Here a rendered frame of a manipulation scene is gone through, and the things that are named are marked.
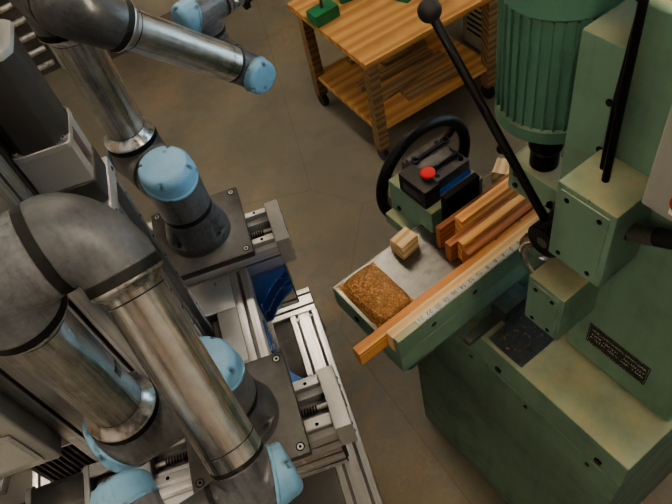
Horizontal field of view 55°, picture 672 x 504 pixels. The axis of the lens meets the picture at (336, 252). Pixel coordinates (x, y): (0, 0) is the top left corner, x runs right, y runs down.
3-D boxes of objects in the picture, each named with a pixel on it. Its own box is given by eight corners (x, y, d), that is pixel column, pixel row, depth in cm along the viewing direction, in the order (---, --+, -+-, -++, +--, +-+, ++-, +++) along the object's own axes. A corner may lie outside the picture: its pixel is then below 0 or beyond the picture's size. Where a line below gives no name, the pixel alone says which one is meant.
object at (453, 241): (505, 212, 130) (506, 195, 126) (510, 217, 129) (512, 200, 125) (445, 257, 126) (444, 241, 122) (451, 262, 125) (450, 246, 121)
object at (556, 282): (560, 284, 111) (568, 242, 101) (594, 309, 107) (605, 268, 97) (522, 316, 108) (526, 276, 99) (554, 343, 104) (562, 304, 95)
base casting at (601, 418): (543, 186, 157) (546, 159, 150) (773, 338, 124) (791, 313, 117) (404, 291, 145) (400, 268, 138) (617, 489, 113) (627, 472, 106)
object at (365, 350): (605, 164, 133) (609, 150, 130) (613, 169, 132) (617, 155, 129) (355, 358, 116) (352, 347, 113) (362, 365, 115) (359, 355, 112)
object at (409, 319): (612, 171, 132) (616, 153, 128) (620, 176, 131) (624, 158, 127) (388, 345, 116) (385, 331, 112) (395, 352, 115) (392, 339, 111)
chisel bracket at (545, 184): (532, 172, 124) (535, 140, 117) (591, 211, 116) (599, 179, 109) (505, 192, 122) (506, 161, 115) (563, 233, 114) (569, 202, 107)
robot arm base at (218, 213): (173, 266, 147) (156, 240, 139) (165, 220, 157) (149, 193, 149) (236, 244, 148) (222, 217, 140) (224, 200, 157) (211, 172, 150)
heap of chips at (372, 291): (372, 261, 128) (370, 250, 125) (419, 304, 120) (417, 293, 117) (337, 287, 126) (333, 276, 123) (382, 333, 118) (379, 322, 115)
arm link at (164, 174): (178, 234, 139) (153, 192, 129) (146, 205, 147) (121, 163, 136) (221, 202, 143) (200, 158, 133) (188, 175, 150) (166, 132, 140)
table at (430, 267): (513, 130, 152) (514, 111, 147) (622, 198, 134) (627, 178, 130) (309, 276, 136) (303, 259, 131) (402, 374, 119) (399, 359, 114)
